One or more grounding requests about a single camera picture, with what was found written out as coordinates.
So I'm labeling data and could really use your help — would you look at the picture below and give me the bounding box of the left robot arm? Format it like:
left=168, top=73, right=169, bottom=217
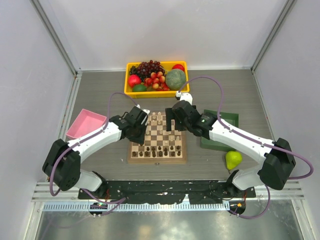
left=42, top=105, right=150, bottom=199

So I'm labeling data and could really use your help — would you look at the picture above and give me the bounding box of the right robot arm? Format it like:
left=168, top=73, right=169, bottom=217
left=165, top=100, right=296, bottom=197

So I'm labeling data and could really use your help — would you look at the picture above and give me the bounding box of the wooden chess board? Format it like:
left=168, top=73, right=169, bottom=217
left=127, top=111, right=187, bottom=164

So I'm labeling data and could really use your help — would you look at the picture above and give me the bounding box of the green melon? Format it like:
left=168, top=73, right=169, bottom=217
left=165, top=69, right=187, bottom=91

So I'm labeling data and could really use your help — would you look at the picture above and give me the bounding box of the red cherry cluster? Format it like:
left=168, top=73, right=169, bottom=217
left=141, top=71, right=170, bottom=92

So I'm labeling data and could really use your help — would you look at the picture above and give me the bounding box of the yellow plastic fruit bin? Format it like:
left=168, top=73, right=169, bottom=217
left=124, top=60, right=188, bottom=98

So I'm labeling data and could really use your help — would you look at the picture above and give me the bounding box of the green lime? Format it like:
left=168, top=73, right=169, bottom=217
left=132, top=84, right=147, bottom=93

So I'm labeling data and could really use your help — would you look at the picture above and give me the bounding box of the green tray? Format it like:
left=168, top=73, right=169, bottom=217
left=200, top=111, right=239, bottom=152

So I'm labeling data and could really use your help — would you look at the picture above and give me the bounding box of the pink plastic box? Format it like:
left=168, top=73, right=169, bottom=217
left=65, top=108, right=107, bottom=140

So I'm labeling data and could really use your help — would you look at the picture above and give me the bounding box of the red tomato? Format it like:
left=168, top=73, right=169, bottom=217
left=171, top=64, right=185, bottom=72

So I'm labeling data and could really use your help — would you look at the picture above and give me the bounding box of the red apple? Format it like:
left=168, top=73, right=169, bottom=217
left=127, top=74, right=142, bottom=88

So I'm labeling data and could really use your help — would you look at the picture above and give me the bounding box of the dark grape bunch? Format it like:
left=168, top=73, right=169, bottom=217
left=129, top=60, right=166, bottom=80

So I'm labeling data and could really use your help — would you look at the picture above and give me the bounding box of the green pear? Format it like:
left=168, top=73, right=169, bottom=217
left=225, top=150, right=243, bottom=171

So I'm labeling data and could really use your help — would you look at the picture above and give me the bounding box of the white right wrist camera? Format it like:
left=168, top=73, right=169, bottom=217
left=175, top=91, right=193, bottom=105

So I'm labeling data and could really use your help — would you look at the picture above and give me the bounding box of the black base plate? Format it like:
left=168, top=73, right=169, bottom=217
left=78, top=179, right=257, bottom=205

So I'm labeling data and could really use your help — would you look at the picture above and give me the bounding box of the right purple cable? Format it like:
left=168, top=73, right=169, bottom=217
left=176, top=76, right=315, bottom=220

